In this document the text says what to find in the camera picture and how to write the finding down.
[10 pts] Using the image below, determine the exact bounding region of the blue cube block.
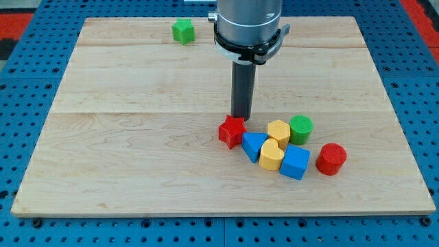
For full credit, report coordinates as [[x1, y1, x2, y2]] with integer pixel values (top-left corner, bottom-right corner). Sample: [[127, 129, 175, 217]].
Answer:
[[279, 145, 311, 180]]

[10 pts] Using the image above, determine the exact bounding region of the wooden board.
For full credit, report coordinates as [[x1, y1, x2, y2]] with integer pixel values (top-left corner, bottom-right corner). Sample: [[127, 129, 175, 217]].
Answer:
[[11, 16, 436, 218]]

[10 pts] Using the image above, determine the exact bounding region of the yellow heart block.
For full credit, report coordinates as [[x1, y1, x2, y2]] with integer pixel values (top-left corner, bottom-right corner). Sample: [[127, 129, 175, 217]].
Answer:
[[258, 139, 285, 171]]

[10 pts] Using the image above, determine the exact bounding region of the green cylinder block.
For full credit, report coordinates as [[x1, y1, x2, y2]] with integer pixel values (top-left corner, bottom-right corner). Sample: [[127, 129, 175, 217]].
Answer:
[[289, 115, 313, 145]]

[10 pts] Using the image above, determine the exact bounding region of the black clamp ring mount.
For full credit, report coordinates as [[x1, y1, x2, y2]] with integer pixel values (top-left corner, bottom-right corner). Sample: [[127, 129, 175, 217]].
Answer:
[[214, 24, 290, 65]]

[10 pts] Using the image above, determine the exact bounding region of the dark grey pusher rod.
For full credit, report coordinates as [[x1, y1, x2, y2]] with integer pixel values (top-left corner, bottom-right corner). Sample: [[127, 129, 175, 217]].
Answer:
[[230, 62, 256, 121]]

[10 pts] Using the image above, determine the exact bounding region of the blue triangle block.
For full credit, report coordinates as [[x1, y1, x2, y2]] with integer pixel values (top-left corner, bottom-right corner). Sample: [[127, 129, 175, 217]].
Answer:
[[241, 132, 268, 163]]

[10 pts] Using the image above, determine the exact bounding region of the green star block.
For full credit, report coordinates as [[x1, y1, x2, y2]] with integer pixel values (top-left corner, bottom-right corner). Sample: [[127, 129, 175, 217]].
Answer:
[[171, 18, 195, 45]]

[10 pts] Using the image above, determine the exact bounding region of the red star block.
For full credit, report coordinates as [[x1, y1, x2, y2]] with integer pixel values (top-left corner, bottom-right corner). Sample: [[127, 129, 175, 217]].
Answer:
[[218, 115, 247, 149]]

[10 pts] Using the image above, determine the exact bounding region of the yellow hexagon block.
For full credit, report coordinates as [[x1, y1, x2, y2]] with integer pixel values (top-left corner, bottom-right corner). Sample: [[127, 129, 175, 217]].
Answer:
[[267, 119, 291, 150]]

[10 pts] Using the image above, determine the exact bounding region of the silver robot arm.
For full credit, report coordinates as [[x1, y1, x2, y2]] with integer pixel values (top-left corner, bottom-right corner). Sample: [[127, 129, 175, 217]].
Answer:
[[208, 0, 290, 120]]

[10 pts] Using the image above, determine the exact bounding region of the red cylinder block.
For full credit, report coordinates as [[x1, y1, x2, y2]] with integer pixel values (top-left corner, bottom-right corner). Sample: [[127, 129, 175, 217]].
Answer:
[[316, 143, 348, 176]]

